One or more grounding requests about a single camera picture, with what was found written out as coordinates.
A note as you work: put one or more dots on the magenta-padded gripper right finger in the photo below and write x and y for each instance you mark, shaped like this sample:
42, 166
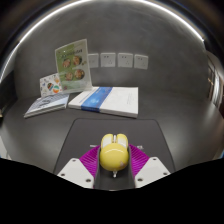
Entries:
151, 171

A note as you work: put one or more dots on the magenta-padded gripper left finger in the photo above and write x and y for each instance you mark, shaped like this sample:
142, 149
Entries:
75, 171

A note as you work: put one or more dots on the yellow rabbit-shaped computer mouse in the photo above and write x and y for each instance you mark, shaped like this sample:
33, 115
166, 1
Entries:
114, 155

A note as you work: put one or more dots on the black mouse pad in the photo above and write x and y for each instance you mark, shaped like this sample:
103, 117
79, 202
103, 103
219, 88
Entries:
83, 140

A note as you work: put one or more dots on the grey striped booklet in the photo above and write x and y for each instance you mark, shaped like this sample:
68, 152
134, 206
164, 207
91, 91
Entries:
46, 105

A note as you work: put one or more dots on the white book with blue band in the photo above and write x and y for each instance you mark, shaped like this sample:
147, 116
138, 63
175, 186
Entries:
113, 100

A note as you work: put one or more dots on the white colourful sticker sheet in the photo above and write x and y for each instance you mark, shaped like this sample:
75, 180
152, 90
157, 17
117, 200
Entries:
50, 85

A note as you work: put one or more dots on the green food menu stand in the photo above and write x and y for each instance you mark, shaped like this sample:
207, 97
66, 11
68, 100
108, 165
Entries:
73, 66

